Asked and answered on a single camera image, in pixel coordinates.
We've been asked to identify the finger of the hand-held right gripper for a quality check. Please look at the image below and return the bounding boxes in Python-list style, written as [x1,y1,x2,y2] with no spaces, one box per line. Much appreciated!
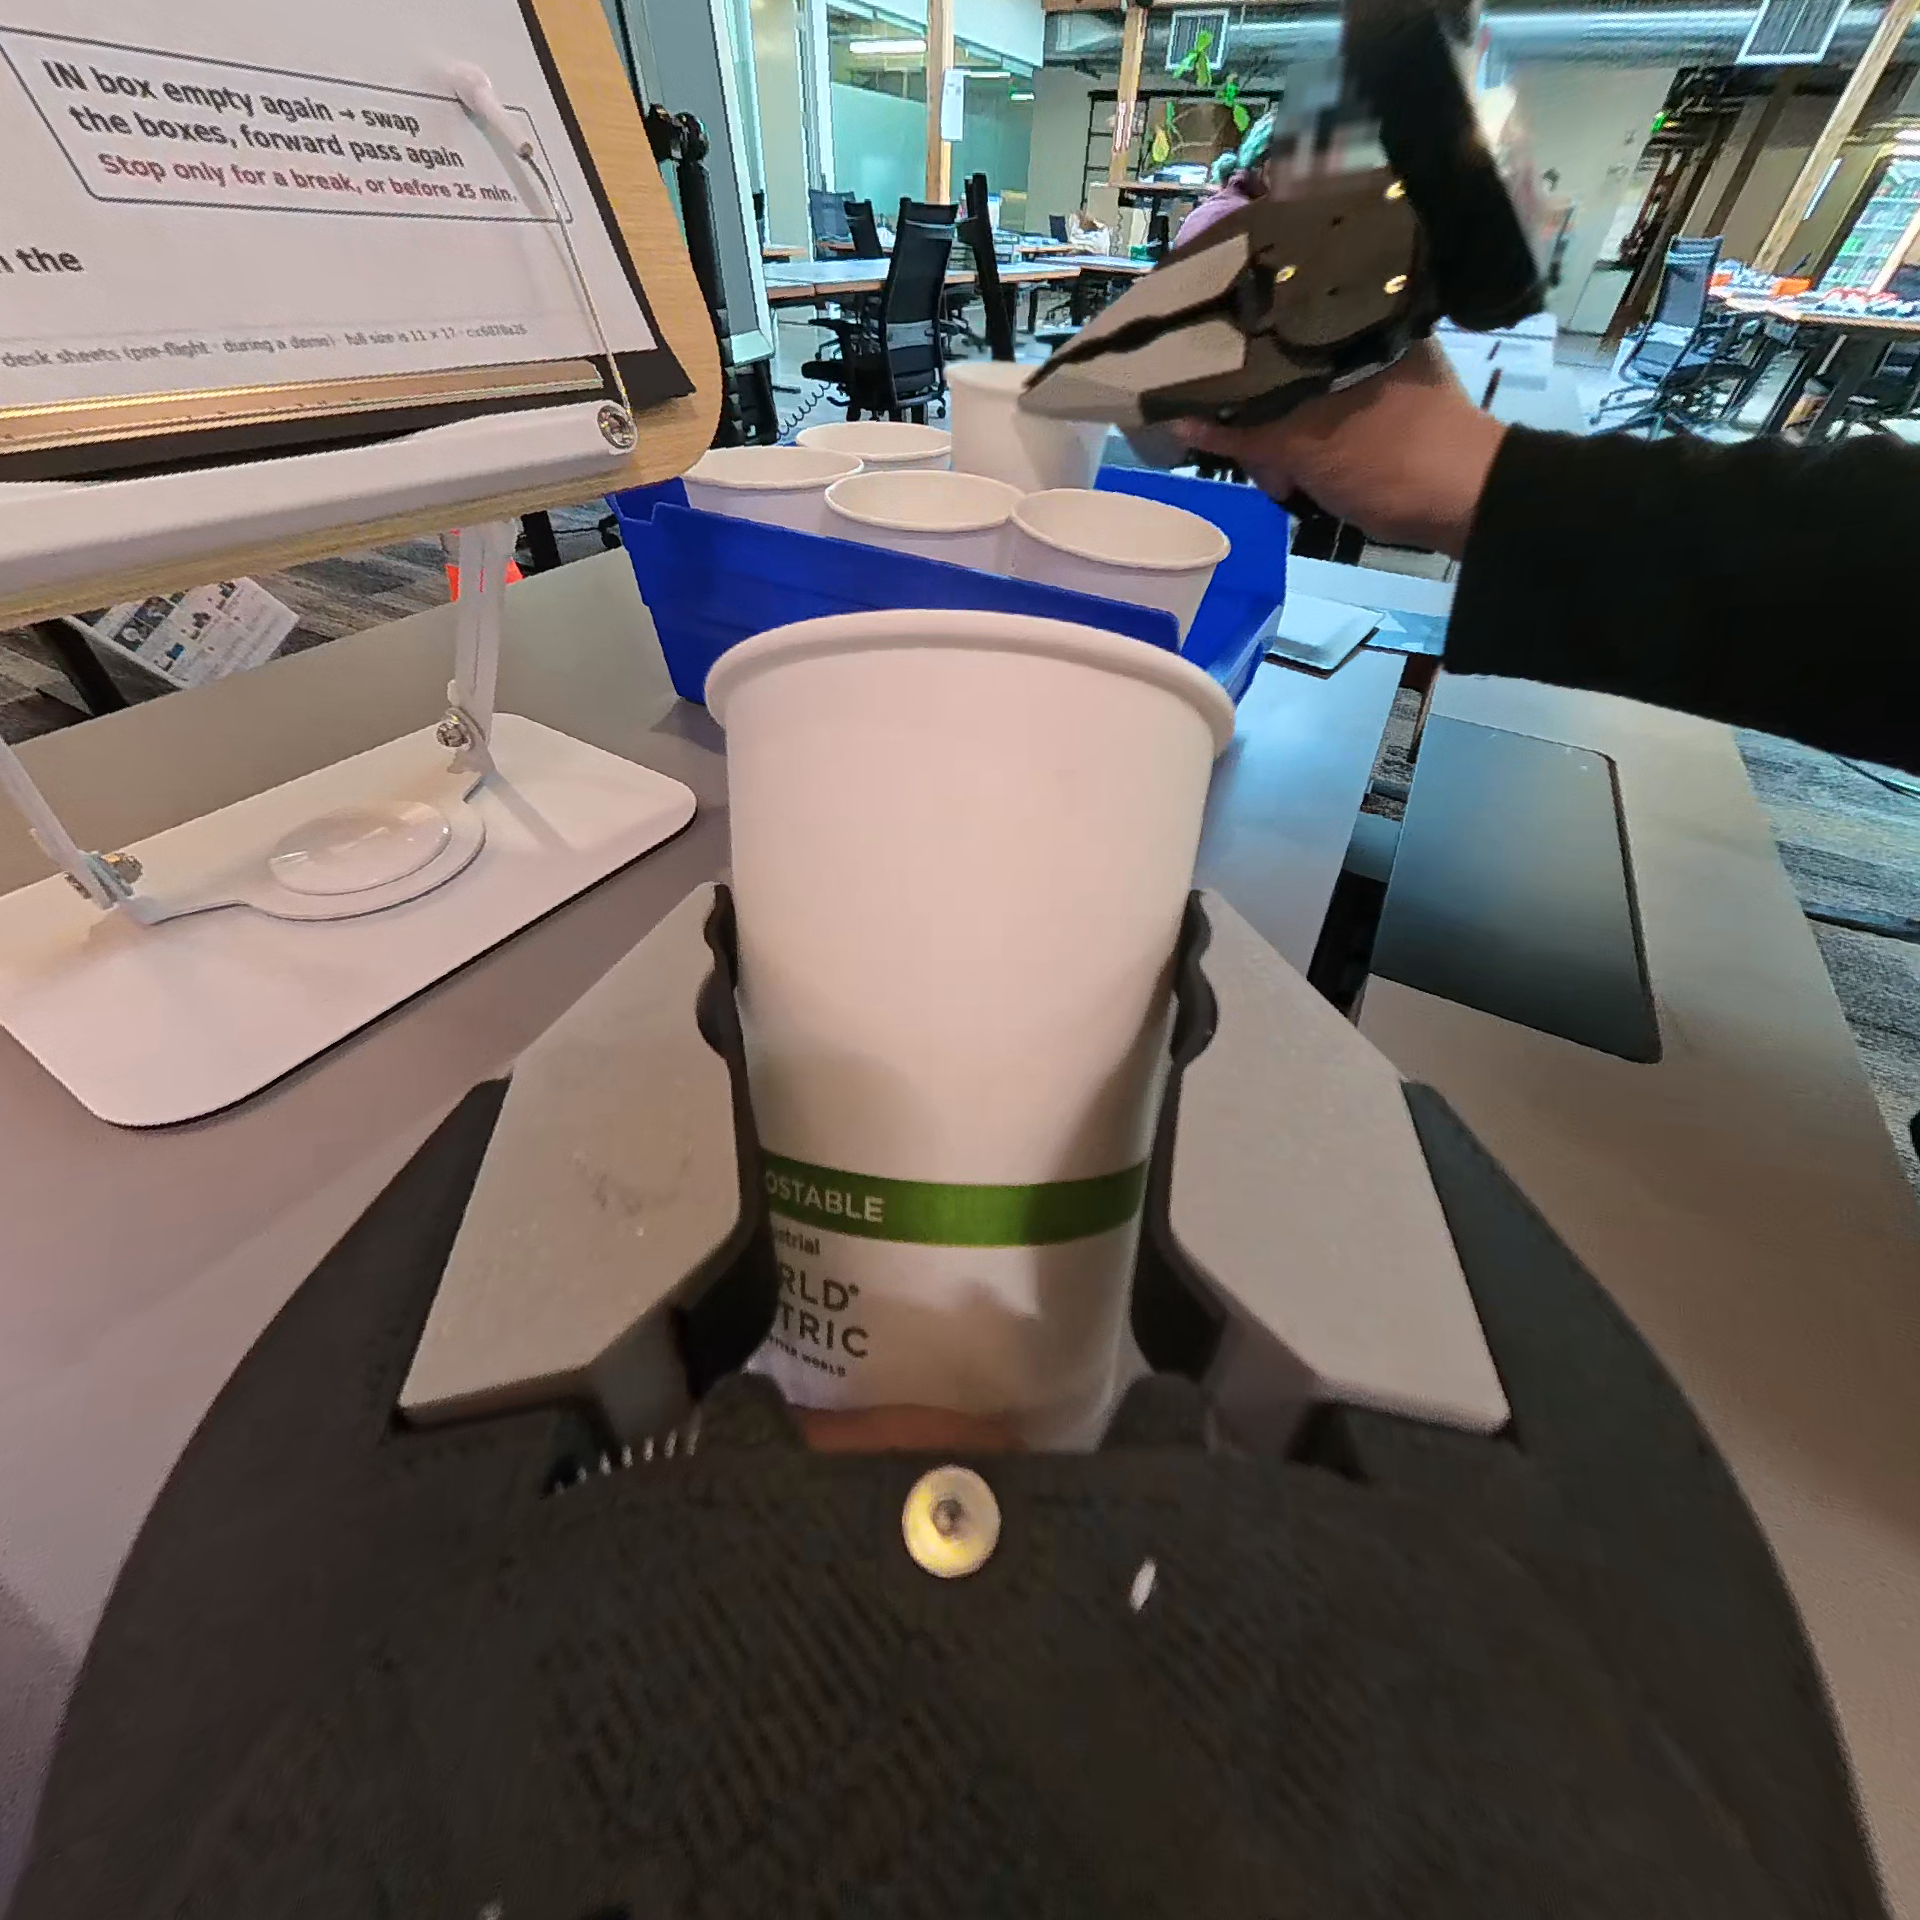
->
[1035,222,1276,395]
[1022,322,1291,433]

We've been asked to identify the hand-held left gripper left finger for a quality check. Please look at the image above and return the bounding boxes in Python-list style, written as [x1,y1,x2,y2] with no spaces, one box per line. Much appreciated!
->
[397,885,781,1434]

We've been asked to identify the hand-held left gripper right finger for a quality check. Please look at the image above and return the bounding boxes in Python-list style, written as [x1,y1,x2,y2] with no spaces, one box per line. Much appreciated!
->
[1131,892,1509,1449]

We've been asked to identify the white paper cup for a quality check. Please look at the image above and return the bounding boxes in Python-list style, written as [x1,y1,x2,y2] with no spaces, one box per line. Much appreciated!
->
[944,359,1118,497]
[681,446,867,538]
[705,606,1236,1453]
[1008,489,1232,647]
[794,422,956,476]
[824,472,1025,574]

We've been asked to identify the blue plastic bin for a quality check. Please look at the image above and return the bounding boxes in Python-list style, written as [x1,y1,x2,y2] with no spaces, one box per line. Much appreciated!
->
[606,465,1291,708]

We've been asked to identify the person's right hand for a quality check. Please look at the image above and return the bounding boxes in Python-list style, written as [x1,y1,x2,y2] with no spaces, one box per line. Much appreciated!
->
[1170,333,1511,561]

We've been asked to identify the black office chair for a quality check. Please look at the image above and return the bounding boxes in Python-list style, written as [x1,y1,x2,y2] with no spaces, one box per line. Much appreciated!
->
[809,201,961,422]
[959,171,1059,369]
[1596,231,1726,437]

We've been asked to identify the green climbing plant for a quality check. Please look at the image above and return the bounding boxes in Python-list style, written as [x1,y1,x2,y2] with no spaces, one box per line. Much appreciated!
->
[1146,30,1246,167]

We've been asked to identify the wooden office desk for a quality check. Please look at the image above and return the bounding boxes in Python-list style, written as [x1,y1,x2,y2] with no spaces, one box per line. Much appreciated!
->
[764,254,1187,301]
[1724,262,1920,437]

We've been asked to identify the wooden white document stand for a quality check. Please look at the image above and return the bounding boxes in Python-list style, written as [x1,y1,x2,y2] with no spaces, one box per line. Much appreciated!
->
[0,0,722,1129]

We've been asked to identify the grey rolling partition board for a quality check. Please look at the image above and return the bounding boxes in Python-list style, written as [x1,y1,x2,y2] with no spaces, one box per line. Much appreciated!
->
[621,0,784,452]

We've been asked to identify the printed photo leaflet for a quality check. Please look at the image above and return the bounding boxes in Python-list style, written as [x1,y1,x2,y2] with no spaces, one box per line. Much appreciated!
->
[67,578,297,693]

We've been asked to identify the printed instruction sheet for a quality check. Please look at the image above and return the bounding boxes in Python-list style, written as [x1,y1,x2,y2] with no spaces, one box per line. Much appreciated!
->
[0,0,662,406]

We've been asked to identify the dark desk cable cover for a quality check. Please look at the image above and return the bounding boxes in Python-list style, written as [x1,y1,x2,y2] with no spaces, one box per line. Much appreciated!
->
[1372,717,1662,1063]

